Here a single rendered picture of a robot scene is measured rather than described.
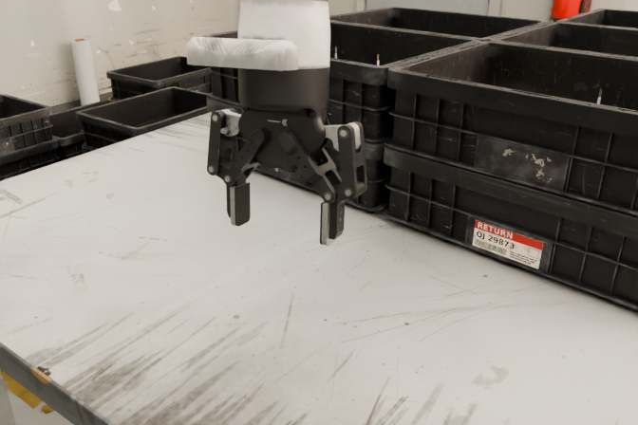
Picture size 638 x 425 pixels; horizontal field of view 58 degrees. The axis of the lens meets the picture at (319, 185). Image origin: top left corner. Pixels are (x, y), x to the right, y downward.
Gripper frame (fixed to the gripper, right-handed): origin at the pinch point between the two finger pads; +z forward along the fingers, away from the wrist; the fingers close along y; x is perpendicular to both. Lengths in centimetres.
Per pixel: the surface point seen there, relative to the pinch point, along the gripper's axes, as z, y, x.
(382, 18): -19, 29, -92
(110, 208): 11.1, 43.6, -19.4
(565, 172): -2.1, -20.5, -27.4
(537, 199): 1.8, -17.9, -28.0
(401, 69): -11.9, 1.6, -32.4
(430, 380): 15.5, -12.6, -6.9
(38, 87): 23, 292, -190
